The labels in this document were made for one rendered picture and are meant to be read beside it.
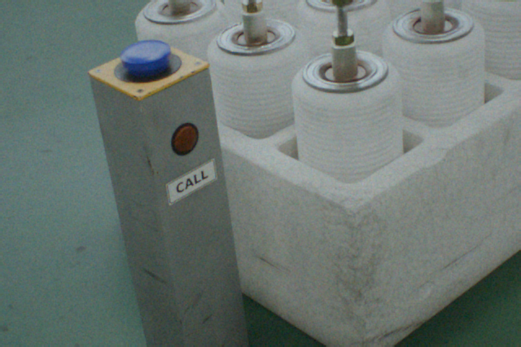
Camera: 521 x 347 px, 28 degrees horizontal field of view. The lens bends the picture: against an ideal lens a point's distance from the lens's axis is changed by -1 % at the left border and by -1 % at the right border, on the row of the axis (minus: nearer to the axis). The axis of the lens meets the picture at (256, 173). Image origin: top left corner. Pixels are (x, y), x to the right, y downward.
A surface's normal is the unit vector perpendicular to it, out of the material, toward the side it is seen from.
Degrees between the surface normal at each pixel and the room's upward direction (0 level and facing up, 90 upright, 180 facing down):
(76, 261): 0
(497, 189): 90
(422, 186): 90
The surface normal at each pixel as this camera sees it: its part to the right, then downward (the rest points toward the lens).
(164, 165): 0.66, 0.34
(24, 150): -0.11, -0.84
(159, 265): -0.74, 0.42
